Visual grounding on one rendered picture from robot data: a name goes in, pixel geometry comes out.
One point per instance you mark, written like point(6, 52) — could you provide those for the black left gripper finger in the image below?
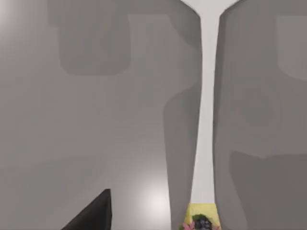
point(97, 212)

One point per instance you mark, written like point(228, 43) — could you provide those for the yellow plant pot with flowers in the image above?
point(202, 215)

